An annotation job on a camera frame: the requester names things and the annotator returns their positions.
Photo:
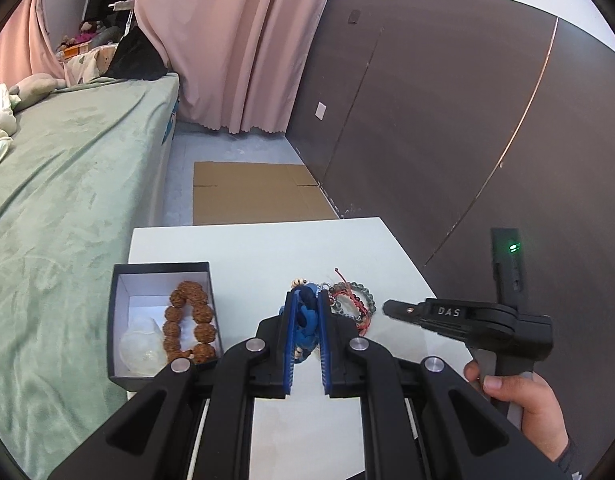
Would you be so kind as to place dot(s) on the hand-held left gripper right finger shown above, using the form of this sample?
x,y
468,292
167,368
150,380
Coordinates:
x,y
326,345

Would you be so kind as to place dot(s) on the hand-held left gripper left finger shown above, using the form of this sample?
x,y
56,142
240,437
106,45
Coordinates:
x,y
290,345

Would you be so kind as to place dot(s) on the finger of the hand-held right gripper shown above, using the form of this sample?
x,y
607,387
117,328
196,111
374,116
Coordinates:
x,y
402,311

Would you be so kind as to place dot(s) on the black jewelry box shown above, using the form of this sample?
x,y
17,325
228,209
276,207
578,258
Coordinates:
x,y
162,267

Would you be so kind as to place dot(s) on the person's right hand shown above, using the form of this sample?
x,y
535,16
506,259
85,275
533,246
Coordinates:
x,y
537,405

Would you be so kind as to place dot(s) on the translucent white pouch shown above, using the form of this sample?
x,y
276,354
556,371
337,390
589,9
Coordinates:
x,y
142,350

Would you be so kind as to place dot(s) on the flat cardboard sheet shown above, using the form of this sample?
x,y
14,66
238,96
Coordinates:
x,y
257,192

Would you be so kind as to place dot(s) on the white bed base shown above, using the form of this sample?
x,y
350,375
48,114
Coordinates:
x,y
162,170

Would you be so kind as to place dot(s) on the bed with green blanket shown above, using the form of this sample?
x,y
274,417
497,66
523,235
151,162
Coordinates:
x,y
62,210

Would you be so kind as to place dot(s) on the small black wardrobe plate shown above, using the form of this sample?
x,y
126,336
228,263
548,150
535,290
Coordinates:
x,y
355,16

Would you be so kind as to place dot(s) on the wide pink curtain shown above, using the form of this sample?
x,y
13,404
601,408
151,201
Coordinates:
x,y
227,50

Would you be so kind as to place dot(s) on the black cloth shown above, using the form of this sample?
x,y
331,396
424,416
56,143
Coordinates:
x,y
135,57

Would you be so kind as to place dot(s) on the cream printed cushion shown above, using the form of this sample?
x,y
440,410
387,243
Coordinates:
x,y
92,62

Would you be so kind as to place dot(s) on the grey-green pillow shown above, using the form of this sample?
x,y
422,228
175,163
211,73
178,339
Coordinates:
x,y
34,87

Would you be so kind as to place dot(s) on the pile of stuffed toys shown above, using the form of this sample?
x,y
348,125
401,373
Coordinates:
x,y
87,35

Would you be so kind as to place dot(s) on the narrow pink curtain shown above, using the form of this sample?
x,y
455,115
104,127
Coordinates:
x,y
22,40

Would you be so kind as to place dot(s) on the white wall switch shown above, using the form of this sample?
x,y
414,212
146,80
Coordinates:
x,y
321,111

